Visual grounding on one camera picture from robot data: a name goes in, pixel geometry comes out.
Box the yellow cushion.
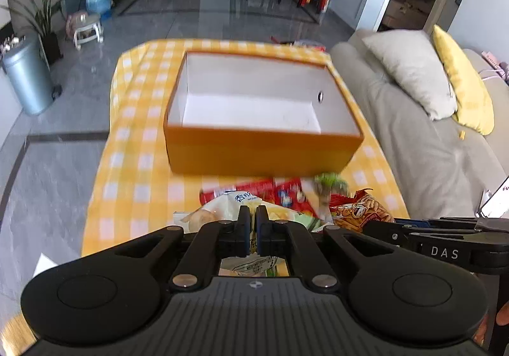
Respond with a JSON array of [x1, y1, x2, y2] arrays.
[[432, 25, 495, 136]]

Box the potted green plant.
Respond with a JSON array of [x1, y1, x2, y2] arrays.
[[1, 0, 63, 66]]

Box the grey sofa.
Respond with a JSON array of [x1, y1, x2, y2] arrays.
[[330, 30, 508, 219]]

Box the cream yellow snack bag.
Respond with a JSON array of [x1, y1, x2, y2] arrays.
[[173, 192, 319, 277]]

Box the red cartoon snack bag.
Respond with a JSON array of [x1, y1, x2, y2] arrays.
[[274, 178, 317, 218]]

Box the green raisin packet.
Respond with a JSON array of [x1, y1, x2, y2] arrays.
[[312, 172, 349, 222]]

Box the right human hand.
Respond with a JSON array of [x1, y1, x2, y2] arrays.
[[473, 271, 509, 353]]

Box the orange cardboard box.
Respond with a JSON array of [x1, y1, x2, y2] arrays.
[[163, 51, 364, 178]]

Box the red snack bar wrapper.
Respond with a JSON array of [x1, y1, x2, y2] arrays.
[[199, 178, 275, 205]]

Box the orange chips bag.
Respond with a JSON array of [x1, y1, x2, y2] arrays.
[[329, 188, 394, 233]]

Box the grey trash bin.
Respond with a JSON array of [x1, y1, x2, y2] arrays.
[[2, 34, 62, 115]]

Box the white cushion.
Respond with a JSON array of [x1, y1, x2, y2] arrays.
[[362, 30, 457, 121]]

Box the small white stool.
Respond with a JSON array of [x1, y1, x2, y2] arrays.
[[73, 13, 104, 50]]

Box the yellow checkered tablecloth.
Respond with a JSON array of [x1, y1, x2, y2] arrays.
[[80, 37, 411, 257]]

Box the snack basket on floor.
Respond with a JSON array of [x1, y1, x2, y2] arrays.
[[270, 36, 326, 52]]

